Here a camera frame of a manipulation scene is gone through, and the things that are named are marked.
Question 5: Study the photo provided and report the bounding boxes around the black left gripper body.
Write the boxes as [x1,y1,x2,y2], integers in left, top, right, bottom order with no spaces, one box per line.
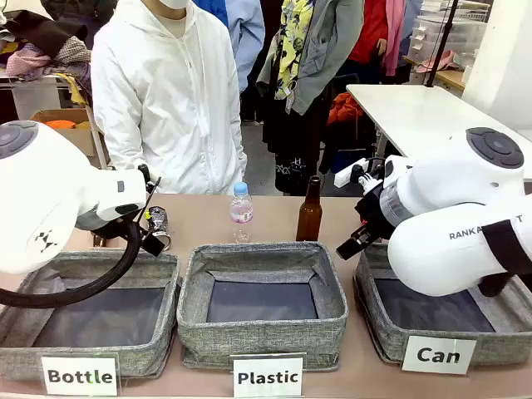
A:
[91,219,165,258]

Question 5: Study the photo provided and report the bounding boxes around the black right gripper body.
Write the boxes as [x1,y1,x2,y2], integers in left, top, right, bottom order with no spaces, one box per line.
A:
[353,182,398,250]

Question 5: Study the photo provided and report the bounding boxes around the crushed black silver can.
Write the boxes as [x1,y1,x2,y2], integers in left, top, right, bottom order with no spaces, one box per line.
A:
[146,205,173,252]

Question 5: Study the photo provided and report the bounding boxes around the brown glass bottle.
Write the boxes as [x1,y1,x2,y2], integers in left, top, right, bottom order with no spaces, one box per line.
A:
[295,175,324,243]

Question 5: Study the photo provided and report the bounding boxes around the grey fabric basket bottle label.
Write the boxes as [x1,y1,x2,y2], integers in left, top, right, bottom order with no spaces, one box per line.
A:
[0,249,182,382]

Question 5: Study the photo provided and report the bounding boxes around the grey fabric basket can label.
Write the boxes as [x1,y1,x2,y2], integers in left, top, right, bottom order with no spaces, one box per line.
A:
[352,243,532,367]

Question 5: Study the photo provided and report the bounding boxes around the grey fabric basket plastic label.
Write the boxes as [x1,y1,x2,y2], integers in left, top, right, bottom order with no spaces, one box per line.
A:
[176,242,350,372]

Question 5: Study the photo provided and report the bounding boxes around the white Can label sign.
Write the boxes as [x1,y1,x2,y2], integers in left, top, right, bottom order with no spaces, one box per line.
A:
[401,335,478,376]

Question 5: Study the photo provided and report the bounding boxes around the small blue-capped water bottle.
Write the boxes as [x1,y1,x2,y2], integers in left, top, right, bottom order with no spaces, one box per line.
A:
[229,181,254,244]

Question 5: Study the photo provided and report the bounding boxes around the white side table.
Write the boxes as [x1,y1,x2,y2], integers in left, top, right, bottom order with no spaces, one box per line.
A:
[345,84,532,180]

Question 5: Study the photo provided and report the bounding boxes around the orange jacket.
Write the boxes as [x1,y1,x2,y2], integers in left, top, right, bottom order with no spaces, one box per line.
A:
[327,91,365,128]

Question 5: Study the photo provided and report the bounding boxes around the cardboard box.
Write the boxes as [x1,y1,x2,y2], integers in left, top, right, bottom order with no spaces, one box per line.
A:
[30,106,111,170]

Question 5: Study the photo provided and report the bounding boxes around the person in white hoodie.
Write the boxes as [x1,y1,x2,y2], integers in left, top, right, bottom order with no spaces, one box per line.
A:
[90,0,249,196]

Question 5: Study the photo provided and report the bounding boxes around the white Bottle label sign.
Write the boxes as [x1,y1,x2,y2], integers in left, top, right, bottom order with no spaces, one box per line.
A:
[40,355,121,397]

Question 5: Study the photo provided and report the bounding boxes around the white Plastic label sign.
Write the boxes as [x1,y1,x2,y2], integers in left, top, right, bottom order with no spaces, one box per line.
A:
[231,354,306,399]

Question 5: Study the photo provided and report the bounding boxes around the pink cloth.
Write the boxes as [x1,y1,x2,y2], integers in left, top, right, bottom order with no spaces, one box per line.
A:
[416,49,459,74]

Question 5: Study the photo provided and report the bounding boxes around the person in grey jacket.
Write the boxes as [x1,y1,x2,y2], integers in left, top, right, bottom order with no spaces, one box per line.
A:
[255,0,365,197]

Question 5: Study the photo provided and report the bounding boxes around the person in red top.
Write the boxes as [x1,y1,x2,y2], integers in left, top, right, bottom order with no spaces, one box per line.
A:
[332,0,421,86]

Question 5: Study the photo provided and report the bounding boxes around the black pole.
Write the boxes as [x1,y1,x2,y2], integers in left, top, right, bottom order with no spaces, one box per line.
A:
[425,0,461,88]

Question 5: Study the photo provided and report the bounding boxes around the clear plastic storage bins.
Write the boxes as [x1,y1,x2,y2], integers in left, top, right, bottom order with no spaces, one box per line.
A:
[406,14,488,64]

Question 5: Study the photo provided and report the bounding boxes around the person in blue shirt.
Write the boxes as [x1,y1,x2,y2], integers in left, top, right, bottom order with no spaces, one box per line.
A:
[193,0,267,95]

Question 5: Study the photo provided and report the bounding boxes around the pile of colourful clothes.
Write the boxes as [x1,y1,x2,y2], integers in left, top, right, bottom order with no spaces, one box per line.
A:
[0,9,93,81]

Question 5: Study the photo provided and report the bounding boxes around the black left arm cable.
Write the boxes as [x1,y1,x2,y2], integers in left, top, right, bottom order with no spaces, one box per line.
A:
[0,219,145,309]

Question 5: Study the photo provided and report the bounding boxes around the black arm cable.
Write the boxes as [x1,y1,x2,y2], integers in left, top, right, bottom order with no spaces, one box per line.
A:
[476,219,532,298]
[0,219,145,309]

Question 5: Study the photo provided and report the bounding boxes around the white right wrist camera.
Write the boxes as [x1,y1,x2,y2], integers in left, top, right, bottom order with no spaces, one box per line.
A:
[333,159,372,189]

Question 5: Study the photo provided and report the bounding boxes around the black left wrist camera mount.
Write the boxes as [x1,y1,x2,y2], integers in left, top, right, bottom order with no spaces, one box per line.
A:
[135,163,163,234]

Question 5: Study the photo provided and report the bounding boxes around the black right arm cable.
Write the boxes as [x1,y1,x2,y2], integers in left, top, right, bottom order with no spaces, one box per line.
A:
[476,219,532,298]

